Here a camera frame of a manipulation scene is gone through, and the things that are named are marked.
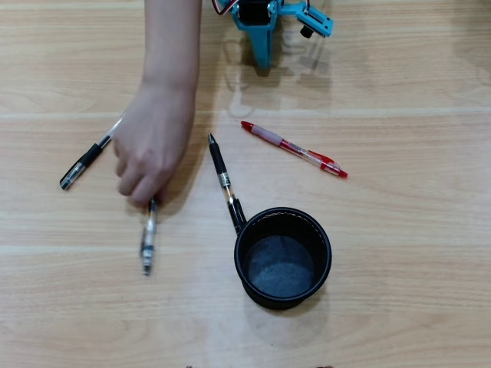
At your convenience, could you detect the black grip retractable pen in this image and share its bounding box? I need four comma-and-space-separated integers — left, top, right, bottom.
207, 132, 248, 235

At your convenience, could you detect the red white black servo wire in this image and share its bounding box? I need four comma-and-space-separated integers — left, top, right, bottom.
213, 0, 236, 18

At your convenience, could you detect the bare human forearm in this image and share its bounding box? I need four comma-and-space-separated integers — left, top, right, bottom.
140, 0, 203, 92

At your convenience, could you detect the clear barrel retractable pen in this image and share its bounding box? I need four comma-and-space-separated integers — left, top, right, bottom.
139, 197, 160, 277

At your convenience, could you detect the capped clear black pen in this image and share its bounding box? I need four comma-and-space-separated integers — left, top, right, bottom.
59, 113, 126, 192

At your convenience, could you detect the red retractable pen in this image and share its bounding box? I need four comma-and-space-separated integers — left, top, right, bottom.
240, 120, 349, 179

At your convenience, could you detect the teal gripper camera mount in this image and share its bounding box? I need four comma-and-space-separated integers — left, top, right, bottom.
278, 2, 335, 40

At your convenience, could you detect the black mesh pen holder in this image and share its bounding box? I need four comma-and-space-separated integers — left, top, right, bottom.
233, 206, 333, 311

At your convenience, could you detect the bare human hand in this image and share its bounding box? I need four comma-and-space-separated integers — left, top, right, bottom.
113, 81, 197, 210

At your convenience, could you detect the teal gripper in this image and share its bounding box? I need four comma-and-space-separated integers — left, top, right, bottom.
230, 0, 279, 71

